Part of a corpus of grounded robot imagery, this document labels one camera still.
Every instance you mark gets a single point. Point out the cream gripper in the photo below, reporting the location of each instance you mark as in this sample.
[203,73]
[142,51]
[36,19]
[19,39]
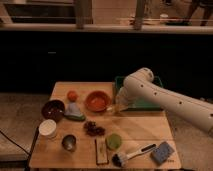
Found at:
[118,108]

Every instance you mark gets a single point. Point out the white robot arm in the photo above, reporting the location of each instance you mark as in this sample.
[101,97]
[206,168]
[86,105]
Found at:
[138,85]

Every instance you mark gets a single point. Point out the red bowl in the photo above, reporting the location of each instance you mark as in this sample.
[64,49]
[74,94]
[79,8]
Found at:
[97,101]

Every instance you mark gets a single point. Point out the dark purple bowl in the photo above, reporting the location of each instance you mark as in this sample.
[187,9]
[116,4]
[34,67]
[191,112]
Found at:
[53,109]

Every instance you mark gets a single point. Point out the green plastic tray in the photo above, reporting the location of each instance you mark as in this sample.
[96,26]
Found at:
[138,105]

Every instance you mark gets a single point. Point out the green cup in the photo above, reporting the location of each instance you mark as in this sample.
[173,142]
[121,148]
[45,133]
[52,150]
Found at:
[113,141]

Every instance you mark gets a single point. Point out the bunch of dark grapes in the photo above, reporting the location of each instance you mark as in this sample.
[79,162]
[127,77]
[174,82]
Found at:
[92,129]

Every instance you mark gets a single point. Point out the wooden table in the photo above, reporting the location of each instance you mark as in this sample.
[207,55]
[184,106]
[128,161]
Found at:
[77,147]

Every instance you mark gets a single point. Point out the orange fruit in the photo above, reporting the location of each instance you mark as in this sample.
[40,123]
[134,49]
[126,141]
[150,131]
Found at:
[72,96]

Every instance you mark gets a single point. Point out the white black dish brush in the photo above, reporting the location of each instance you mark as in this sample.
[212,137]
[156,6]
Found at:
[120,159]

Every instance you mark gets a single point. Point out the brown wooden block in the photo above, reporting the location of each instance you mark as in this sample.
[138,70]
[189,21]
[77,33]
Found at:
[101,152]

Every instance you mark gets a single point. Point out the metal cup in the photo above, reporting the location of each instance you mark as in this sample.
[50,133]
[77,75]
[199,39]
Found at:
[69,143]

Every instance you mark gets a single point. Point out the blue sponge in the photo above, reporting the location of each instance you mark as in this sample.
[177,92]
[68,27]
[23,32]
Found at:
[162,153]

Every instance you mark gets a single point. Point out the white cup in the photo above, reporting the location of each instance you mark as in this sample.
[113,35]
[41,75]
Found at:
[48,128]

